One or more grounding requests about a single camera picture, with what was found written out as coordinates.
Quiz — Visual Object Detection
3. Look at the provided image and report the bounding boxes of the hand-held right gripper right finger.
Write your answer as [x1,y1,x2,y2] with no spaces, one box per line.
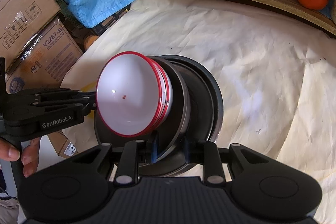
[184,135,265,185]

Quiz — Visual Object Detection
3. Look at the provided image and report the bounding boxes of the white cloth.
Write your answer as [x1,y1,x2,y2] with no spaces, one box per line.
[60,0,336,224]

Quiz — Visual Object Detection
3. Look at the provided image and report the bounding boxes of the white bowl red rim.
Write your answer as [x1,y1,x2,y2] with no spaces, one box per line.
[155,64,174,125]
[95,52,164,138]
[146,55,168,135]

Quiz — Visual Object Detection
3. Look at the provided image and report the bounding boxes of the orange wooden piece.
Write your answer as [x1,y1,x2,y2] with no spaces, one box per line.
[84,35,100,48]

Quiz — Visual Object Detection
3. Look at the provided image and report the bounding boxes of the cardboard box black symbols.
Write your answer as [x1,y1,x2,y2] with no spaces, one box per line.
[0,0,62,69]

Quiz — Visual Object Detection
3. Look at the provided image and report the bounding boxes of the beige cloth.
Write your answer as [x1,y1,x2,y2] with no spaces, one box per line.
[0,189,19,224]

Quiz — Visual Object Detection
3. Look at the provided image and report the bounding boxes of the black plastic crate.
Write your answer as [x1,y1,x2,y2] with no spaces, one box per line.
[56,0,132,35]

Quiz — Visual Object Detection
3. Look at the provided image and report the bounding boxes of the small cardboard box white label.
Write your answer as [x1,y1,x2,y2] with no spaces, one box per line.
[47,130,79,159]

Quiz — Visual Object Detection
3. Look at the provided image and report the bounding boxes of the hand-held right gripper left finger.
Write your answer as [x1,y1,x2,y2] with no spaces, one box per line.
[71,132,160,185]

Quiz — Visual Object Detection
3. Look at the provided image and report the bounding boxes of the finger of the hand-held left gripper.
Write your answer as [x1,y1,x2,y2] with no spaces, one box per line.
[24,99,98,122]
[8,88,96,104]

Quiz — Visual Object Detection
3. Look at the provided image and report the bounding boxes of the cardboard box blue print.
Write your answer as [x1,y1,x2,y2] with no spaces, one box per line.
[5,17,84,94]

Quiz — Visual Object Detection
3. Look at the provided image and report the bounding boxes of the person's left hand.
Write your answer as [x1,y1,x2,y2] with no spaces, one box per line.
[0,137,42,179]

